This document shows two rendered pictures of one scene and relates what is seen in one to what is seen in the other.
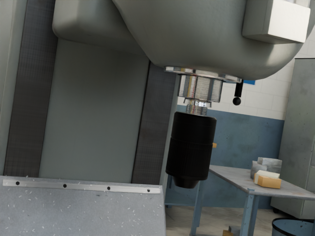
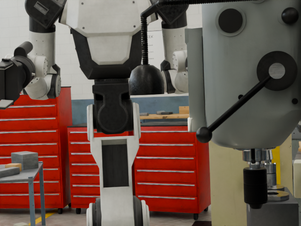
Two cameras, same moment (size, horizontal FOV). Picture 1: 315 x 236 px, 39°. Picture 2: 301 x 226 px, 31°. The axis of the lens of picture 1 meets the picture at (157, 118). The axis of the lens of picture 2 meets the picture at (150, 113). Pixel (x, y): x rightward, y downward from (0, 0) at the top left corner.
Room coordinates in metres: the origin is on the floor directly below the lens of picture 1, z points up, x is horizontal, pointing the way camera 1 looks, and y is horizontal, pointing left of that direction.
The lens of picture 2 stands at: (1.00, -1.02, 1.44)
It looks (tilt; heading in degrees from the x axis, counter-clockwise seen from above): 3 degrees down; 128
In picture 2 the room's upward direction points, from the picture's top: 2 degrees counter-clockwise
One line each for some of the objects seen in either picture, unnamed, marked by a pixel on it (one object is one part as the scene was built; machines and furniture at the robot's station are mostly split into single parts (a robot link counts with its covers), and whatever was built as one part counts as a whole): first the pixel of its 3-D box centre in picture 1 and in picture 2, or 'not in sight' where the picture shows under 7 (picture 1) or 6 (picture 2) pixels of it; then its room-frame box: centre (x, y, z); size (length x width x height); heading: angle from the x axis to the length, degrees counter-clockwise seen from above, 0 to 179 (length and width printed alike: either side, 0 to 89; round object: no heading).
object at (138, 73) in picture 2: not in sight; (146, 79); (0.30, -0.15, 1.45); 0.07 x 0.07 x 0.06
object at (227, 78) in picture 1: (202, 74); (254, 146); (0.49, -0.04, 1.31); 0.09 x 0.09 x 0.01
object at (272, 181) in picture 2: not in sight; (268, 176); (0.31, 0.38, 1.17); 0.05 x 0.05 x 0.06
